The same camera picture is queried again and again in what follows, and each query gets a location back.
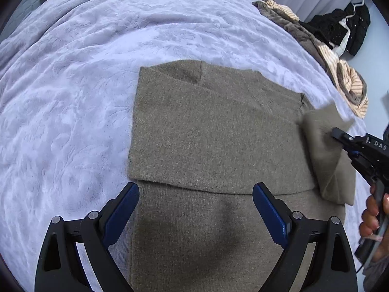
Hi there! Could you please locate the person's right hand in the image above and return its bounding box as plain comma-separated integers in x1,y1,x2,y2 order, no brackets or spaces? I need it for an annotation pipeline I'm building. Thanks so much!
359,185,389,238

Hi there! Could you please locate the grey bed sheet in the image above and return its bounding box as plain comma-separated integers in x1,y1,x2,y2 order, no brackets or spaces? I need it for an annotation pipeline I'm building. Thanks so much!
6,0,43,34

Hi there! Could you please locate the black jacket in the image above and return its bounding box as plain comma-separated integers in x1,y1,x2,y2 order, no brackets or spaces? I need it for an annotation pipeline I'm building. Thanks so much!
305,2,371,57

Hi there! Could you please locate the person's right forearm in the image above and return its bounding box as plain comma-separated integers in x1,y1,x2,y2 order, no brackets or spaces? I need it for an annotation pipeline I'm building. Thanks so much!
363,248,389,292

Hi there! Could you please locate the brown grey garment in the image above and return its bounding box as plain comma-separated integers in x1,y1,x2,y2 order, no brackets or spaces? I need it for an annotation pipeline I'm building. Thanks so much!
252,0,336,78

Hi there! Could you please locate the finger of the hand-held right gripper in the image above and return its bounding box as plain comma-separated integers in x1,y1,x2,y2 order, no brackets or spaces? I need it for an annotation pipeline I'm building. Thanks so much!
331,128,367,153

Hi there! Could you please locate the beige striped garment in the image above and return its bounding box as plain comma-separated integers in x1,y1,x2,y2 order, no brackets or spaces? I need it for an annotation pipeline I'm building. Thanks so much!
264,0,369,119

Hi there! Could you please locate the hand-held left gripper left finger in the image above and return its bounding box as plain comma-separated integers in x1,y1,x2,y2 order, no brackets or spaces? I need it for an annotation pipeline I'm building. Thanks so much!
34,182,140,292

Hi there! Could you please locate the olive knit sweater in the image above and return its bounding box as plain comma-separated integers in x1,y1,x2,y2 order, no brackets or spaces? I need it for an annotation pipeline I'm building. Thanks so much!
127,60,357,292

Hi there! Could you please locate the lavender plush blanket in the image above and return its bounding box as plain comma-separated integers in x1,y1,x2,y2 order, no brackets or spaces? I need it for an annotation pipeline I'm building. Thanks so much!
0,0,370,292

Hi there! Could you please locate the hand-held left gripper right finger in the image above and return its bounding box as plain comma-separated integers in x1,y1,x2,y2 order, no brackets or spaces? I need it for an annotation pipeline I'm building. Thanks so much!
252,182,358,292

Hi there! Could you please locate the white clothes hanger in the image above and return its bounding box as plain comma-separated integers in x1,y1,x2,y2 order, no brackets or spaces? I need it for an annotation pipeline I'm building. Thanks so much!
346,0,366,19

